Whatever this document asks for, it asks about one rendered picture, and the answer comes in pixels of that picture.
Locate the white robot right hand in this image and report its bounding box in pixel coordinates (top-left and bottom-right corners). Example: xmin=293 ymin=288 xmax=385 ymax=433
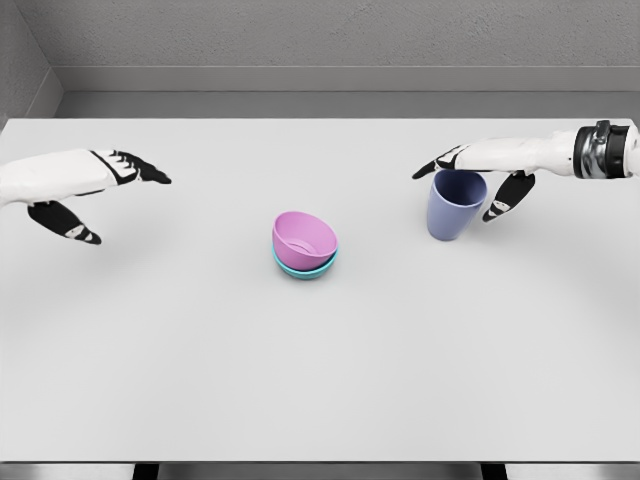
xmin=411 ymin=137 xmax=545 ymax=224

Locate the lavender blue cup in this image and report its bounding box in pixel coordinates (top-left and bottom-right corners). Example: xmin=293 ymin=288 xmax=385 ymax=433
xmin=426 ymin=169 xmax=489 ymax=243

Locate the pink bowl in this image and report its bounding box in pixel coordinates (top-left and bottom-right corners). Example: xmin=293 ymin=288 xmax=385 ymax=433
xmin=272 ymin=210 xmax=340 ymax=269

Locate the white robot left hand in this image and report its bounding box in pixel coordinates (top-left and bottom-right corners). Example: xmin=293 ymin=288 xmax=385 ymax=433
xmin=14 ymin=147 xmax=173 ymax=247

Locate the teal bowl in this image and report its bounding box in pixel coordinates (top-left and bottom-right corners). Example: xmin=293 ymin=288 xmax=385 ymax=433
xmin=271 ymin=241 xmax=342 ymax=281

